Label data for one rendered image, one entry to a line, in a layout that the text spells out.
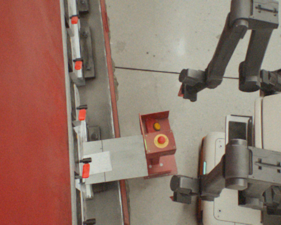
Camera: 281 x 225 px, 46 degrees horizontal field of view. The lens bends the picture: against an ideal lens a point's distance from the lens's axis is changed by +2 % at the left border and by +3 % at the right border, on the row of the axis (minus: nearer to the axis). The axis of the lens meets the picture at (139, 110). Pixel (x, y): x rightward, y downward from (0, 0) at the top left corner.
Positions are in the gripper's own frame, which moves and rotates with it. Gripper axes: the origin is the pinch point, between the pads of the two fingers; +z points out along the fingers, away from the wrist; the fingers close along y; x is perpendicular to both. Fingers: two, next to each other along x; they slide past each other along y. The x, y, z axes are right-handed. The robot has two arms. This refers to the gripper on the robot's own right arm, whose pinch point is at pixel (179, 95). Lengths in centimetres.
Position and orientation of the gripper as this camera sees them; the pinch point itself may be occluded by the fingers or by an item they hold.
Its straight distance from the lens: 151.7
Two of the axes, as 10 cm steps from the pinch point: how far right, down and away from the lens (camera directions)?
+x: 8.9, 2.5, 3.7
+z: -4.3, 2.7, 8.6
